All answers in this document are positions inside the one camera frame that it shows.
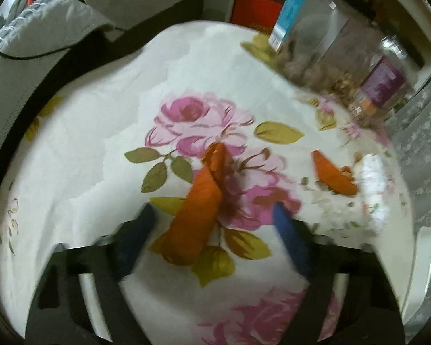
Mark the floral tablecloth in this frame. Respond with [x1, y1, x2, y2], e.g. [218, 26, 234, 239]
[0, 23, 413, 344]

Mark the white snack wrapper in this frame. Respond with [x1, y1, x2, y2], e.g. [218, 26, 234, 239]
[357, 154, 390, 234]

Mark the white trash bin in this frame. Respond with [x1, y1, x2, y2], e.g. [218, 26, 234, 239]
[402, 227, 431, 325]

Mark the red box on floor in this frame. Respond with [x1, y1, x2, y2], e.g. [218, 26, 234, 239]
[230, 0, 283, 34]

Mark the clear jar with nuts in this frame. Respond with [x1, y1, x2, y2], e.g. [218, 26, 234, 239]
[268, 0, 350, 88]

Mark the grey sofa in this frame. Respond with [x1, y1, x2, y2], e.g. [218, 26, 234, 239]
[0, 0, 203, 184]

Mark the white lace curtain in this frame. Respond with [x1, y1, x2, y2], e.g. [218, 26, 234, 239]
[386, 79, 431, 342]

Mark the black cable on sofa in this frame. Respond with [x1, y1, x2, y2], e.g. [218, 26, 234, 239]
[0, 30, 116, 61]

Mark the purple label snack jar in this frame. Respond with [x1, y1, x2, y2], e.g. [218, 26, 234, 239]
[332, 34, 420, 127]

